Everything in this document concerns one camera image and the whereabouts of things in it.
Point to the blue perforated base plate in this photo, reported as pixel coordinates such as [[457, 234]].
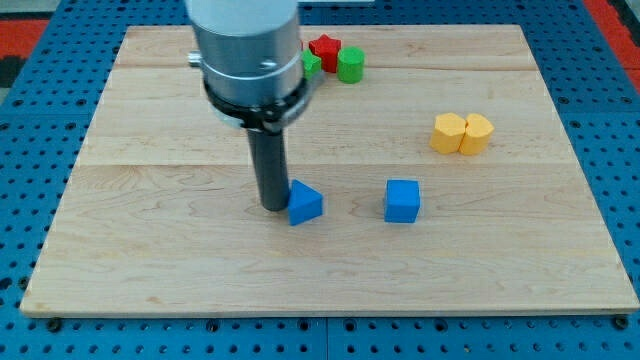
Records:
[[49, 107]]

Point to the blue triangle block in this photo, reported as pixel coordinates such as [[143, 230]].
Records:
[[305, 203]]

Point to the blue cube block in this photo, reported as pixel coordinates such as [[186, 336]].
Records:
[[402, 201]]

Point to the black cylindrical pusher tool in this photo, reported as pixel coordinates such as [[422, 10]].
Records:
[[269, 161]]

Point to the yellow heart block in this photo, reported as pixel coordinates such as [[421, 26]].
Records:
[[478, 132]]

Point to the red star block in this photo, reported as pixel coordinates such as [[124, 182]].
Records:
[[327, 49]]

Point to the wooden board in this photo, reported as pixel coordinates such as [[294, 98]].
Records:
[[161, 217]]

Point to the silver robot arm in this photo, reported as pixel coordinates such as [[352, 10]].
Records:
[[250, 58]]

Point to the green star block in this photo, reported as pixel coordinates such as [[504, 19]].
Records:
[[312, 64]]

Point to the yellow pentagon block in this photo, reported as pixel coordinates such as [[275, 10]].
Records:
[[448, 132]]

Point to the green cylinder block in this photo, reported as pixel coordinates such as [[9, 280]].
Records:
[[350, 64]]

